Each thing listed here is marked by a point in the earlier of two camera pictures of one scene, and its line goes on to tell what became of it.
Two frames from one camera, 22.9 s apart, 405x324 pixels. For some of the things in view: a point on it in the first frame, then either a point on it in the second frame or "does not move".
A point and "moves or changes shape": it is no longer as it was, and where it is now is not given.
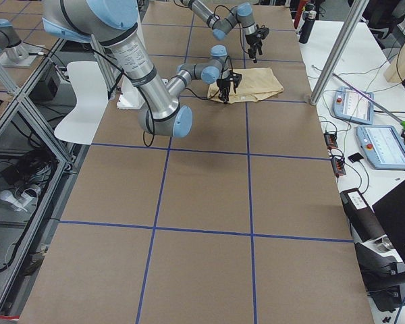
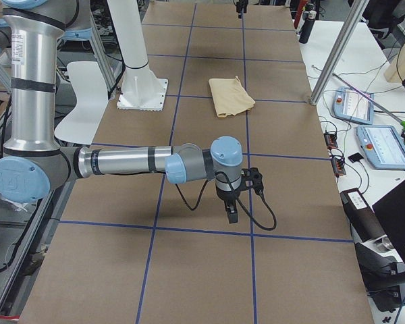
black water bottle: (310, 15) does not move
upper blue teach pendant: (349, 103) does not move
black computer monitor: (398, 214) does not move
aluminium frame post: (356, 12) does not move
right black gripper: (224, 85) to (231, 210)
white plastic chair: (92, 100) does not move
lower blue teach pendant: (384, 148) does not move
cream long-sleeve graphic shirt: (254, 83) moves or changes shape
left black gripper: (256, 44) to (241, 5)
